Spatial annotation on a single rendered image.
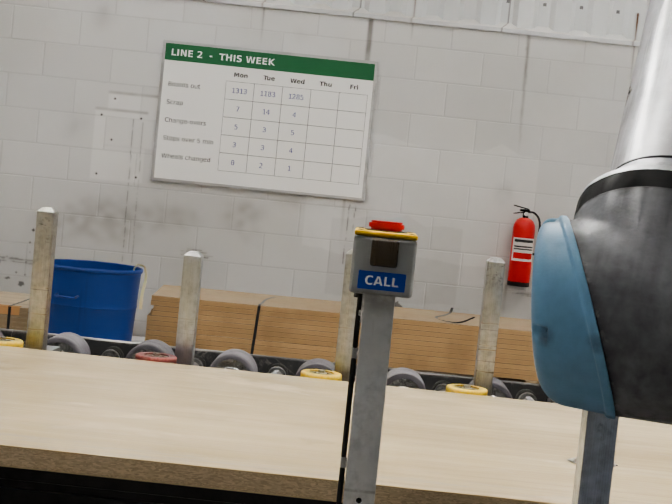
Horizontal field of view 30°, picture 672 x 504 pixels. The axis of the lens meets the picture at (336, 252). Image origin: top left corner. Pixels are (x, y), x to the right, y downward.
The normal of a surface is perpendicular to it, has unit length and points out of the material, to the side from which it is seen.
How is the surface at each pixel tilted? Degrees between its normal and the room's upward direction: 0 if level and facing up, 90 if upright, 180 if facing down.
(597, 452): 90
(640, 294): 70
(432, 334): 90
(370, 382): 90
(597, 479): 90
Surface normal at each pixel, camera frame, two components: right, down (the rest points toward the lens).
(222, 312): 0.04, 0.06
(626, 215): -0.51, -0.57
